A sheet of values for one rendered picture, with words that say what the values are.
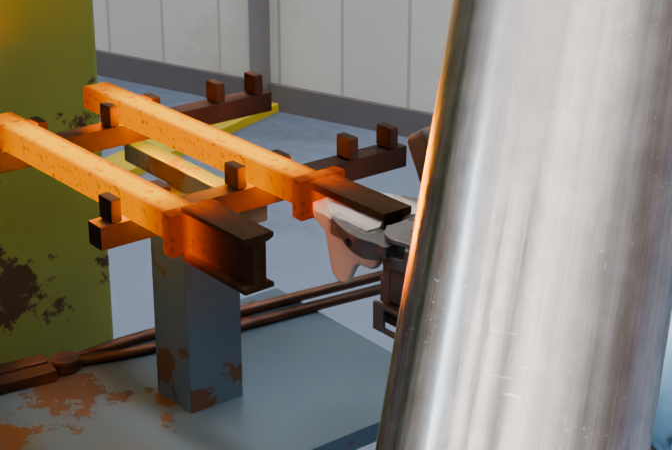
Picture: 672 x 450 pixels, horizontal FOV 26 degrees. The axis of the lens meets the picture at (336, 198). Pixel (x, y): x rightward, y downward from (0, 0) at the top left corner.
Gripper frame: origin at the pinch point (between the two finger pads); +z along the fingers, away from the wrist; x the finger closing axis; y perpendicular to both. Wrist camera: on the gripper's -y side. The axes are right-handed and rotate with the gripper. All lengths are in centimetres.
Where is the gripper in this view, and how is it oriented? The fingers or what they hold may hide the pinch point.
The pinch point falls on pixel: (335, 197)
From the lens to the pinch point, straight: 116.3
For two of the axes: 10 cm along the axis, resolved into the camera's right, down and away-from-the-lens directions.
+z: -6.4, -2.8, 7.2
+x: 7.7, -2.3, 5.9
